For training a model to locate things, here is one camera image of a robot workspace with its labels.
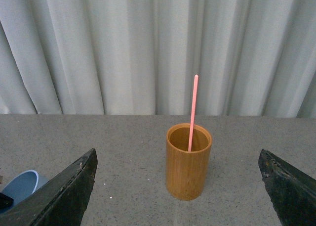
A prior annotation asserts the bamboo chopstick holder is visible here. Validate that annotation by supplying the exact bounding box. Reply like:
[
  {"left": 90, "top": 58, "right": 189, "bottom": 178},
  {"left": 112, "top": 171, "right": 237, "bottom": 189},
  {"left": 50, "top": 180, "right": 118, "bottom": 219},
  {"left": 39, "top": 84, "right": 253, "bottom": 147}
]
[{"left": 165, "top": 123, "right": 213, "bottom": 201}]

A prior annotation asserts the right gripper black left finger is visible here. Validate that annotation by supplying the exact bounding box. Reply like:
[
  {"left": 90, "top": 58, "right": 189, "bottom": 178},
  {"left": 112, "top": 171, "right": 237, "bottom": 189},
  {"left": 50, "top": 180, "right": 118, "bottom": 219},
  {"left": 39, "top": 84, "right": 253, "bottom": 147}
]
[{"left": 0, "top": 148, "right": 98, "bottom": 226}]

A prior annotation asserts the black object at edge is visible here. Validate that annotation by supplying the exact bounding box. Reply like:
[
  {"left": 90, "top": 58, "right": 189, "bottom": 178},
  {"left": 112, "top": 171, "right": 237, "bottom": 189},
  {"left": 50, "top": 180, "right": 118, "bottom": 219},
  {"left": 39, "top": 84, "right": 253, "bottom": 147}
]
[{"left": 0, "top": 193, "right": 14, "bottom": 210}]

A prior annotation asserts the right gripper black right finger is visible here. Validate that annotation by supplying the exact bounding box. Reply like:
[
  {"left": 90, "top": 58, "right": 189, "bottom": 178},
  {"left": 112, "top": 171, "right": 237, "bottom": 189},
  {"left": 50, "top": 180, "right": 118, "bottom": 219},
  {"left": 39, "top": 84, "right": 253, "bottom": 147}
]
[{"left": 258, "top": 149, "right": 316, "bottom": 226}]

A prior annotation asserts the blue plastic cup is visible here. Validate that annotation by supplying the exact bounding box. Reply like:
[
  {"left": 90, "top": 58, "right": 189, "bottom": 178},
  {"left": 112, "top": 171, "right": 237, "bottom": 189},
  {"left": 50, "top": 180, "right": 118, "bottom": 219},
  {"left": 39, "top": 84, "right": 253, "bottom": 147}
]
[{"left": 0, "top": 170, "right": 49, "bottom": 213}]

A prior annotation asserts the pink chopstick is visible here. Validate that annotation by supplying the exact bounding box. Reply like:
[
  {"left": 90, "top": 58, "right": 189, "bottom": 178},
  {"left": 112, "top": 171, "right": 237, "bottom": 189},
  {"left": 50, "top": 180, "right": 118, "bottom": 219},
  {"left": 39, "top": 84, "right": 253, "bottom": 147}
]
[{"left": 188, "top": 74, "right": 198, "bottom": 152}]

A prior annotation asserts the white pleated curtain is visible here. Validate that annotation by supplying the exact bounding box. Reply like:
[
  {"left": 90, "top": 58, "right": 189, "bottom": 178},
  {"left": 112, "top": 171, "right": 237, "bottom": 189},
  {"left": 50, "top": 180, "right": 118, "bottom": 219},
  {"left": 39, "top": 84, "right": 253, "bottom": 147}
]
[{"left": 0, "top": 0, "right": 316, "bottom": 118}]

